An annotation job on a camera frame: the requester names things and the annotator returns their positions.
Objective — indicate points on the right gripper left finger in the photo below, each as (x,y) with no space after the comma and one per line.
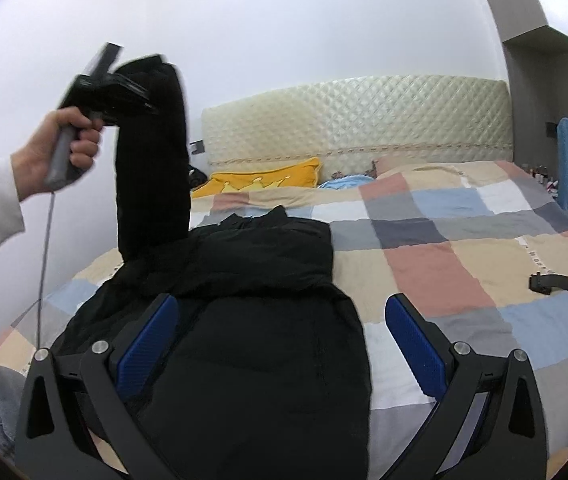
(53,440)

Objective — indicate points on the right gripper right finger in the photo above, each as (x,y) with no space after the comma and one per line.
(488,420)

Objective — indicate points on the black puffer jacket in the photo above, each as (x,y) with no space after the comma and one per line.
(268,375)

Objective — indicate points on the blue jeans legs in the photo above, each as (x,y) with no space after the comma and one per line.
(11,389)

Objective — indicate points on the black bag on nightstand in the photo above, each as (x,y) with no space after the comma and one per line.
(196,177)

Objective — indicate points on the yellow crown pillow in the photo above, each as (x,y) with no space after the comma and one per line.
(301,175)

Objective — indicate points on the cream quilted headboard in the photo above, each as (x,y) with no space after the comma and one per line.
(348,123)

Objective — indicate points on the light blue pillow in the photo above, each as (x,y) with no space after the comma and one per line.
(342,183)

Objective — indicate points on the pink pillow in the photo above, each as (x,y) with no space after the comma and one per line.
(390,162)

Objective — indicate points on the grey white wardrobe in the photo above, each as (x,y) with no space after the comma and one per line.
(534,38)

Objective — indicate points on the grey wall socket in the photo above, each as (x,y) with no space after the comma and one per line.
(197,147)

